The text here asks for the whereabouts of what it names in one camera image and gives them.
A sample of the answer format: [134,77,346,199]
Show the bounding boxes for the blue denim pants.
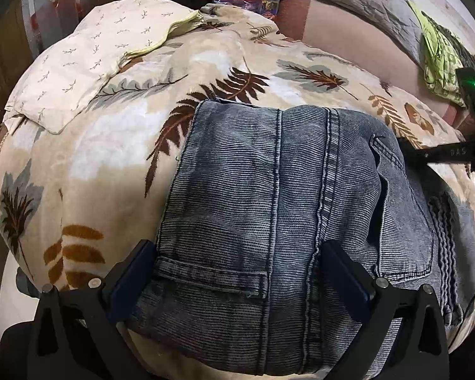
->
[129,101,475,376]

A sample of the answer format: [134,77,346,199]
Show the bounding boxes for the green patterned cloth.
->
[408,0,475,108]

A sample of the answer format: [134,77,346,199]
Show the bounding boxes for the cream leaf-print fleece blanket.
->
[0,3,475,380]

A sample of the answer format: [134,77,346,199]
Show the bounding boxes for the colourful small packet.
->
[214,0,280,20]

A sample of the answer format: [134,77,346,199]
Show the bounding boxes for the white patterned pillow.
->
[3,0,202,134]

